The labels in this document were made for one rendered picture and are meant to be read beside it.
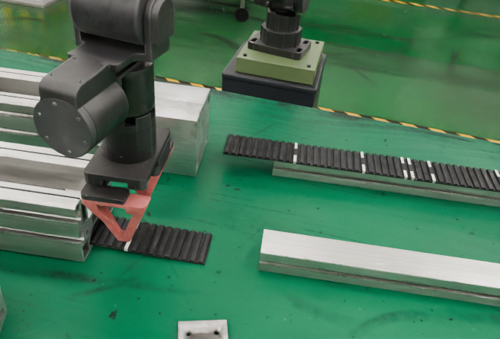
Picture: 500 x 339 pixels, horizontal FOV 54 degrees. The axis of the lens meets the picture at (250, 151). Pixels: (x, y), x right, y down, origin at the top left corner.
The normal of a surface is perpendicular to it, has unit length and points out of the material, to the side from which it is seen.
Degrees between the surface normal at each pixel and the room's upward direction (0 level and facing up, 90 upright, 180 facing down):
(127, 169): 1
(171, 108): 0
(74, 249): 90
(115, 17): 83
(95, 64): 5
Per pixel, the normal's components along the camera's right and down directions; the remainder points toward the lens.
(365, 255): 0.08, -0.83
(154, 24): -0.33, 0.51
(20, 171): -0.12, 0.55
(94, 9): -0.31, 0.31
